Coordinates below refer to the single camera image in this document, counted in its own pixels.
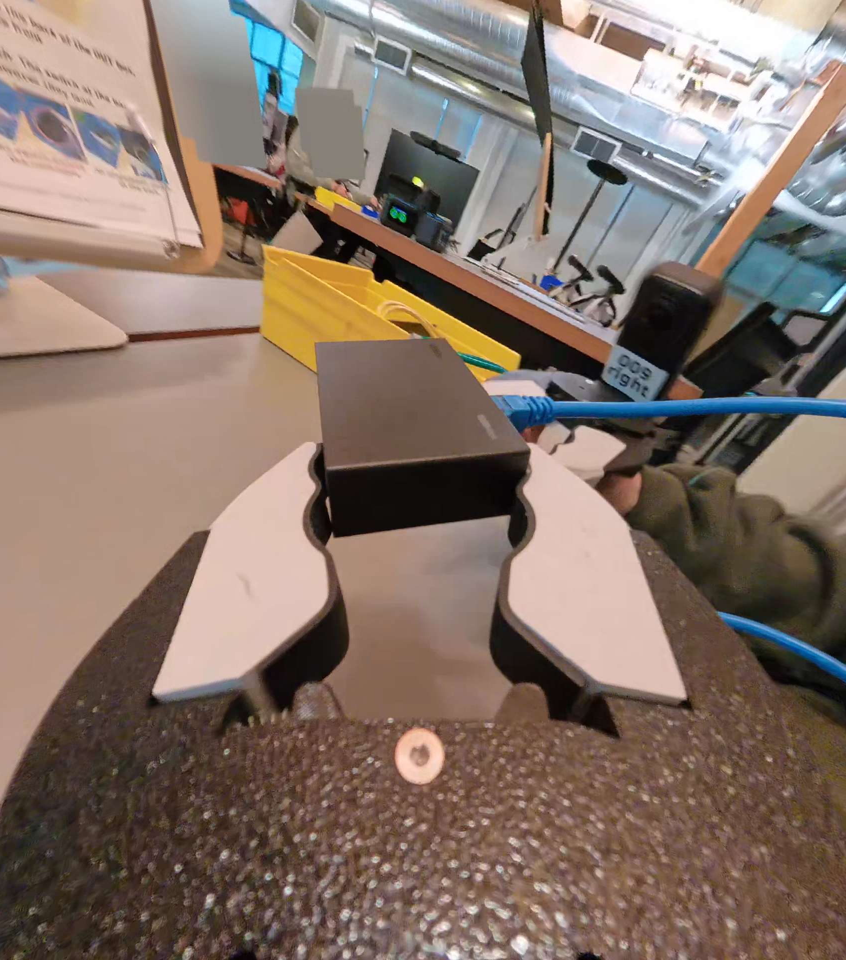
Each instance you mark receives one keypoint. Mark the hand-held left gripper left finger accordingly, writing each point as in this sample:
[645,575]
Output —
[258,585]

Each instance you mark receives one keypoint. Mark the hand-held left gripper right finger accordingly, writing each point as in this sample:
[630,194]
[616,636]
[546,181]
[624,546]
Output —
[588,592]

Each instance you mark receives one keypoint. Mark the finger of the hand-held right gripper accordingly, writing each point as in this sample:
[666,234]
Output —
[520,385]
[588,450]

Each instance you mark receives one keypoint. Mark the black ethernet switch box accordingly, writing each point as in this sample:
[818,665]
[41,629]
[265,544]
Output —
[408,420]

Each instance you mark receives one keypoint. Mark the yellow plastic bin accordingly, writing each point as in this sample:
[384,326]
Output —
[318,307]

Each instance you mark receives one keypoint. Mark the person's right hand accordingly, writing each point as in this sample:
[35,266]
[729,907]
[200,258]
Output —
[617,491]

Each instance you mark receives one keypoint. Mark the long wooden top desk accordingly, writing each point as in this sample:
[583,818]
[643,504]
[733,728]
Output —
[505,300]

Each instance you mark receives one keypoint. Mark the black round disc on pole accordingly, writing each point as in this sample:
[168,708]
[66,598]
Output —
[606,172]

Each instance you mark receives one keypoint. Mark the black power station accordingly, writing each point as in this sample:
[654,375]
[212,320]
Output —
[434,231]

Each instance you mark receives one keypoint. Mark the ceiling vent grille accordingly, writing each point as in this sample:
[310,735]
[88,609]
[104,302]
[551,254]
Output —
[595,144]

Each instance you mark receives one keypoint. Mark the power station with green display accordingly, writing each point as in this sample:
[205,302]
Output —
[396,216]

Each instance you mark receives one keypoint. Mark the black monitor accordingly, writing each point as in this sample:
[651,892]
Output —
[430,169]

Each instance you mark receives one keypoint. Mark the instruction sheet on stand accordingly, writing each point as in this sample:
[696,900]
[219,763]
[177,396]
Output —
[18,315]

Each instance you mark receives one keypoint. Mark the printed instruction sheets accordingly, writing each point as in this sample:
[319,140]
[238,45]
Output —
[55,135]

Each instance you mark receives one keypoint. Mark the silver ventilation duct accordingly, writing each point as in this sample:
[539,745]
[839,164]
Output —
[617,67]

